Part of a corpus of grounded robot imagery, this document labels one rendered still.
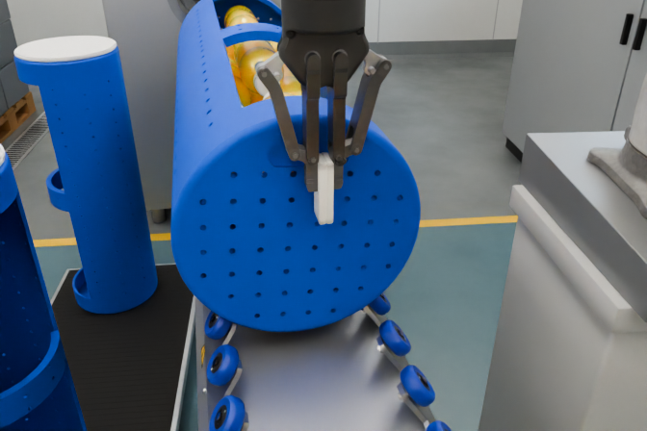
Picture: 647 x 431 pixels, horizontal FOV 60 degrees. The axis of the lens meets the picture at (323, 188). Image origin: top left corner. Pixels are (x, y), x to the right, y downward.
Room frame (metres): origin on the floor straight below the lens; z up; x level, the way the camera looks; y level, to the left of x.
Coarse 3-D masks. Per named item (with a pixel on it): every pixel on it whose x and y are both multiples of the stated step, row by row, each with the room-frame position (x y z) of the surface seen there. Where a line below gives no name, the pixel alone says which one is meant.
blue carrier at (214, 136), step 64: (256, 0) 1.39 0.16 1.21; (192, 64) 0.89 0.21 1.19; (192, 128) 0.63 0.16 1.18; (256, 128) 0.53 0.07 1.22; (320, 128) 0.54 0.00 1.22; (192, 192) 0.51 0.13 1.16; (256, 192) 0.52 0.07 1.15; (384, 192) 0.55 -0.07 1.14; (192, 256) 0.51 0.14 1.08; (256, 256) 0.52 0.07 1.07; (320, 256) 0.54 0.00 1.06; (384, 256) 0.55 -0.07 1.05; (256, 320) 0.52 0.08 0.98; (320, 320) 0.54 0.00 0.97
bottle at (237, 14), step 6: (234, 6) 1.34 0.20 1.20; (240, 6) 1.33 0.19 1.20; (228, 12) 1.32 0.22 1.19; (234, 12) 1.28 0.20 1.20; (240, 12) 1.27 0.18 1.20; (246, 12) 1.27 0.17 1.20; (228, 18) 1.27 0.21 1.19; (234, 18) 1.22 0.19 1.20; (240, 18) 1.20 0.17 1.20; (246, 18) 1.20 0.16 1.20; (252, 18) 1.21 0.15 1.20; (228, 24) 1.24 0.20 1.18; (234, 24) 1.19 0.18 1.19
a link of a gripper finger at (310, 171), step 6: (300, 144) 0.52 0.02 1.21; (300, 150) 0.51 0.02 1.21; (306, 162) 0.51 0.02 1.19; (306, 168) 0.51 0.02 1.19; (312, 168) 0.51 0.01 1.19; (306, 174) 0.51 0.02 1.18; (312, 174) 0.51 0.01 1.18; (306, 180) 0.51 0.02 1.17; (312, 180) 0.51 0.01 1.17; (306, 186) 0.51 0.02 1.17; (312, 186) 0.51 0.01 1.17
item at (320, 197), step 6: (324, 162) 0.51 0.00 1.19; (318, 168) 0.51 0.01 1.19; (324, 168) 0.50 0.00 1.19; (318, 174) 0.51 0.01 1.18; (324, 174) 0.50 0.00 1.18; (318, 180) 0.51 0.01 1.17; (324, 180) 0.50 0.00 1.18; (318, 186) 0.51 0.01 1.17; (324, 186) 0.50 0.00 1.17; (318, 192) 0.51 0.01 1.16; (324, 192) 0.50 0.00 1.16; (318, 198) 0.51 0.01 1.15; (324, 198) 0.50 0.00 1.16; (318, 204) 0.51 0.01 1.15; (324, 204) 0.50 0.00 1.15; (318, 210) 0.51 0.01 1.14; (324, 210) 0.50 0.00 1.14; (318, 216) 0.51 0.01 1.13; (324, 216) 0.50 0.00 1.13; (324, 222) 0.50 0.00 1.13
